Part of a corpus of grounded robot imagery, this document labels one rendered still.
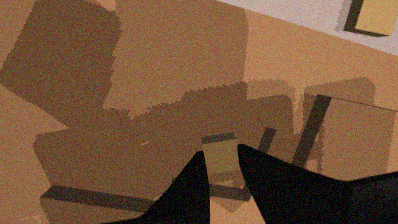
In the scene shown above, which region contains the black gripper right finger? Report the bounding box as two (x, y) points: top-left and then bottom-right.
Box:
(237, 144), (398, 224)

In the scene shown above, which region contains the tan block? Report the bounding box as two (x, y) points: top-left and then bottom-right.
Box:
(201, 132), (240, 174)
(343, 0), (398, 37)

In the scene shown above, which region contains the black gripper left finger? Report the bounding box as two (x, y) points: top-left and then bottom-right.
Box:
(102, 151), (210, 224)

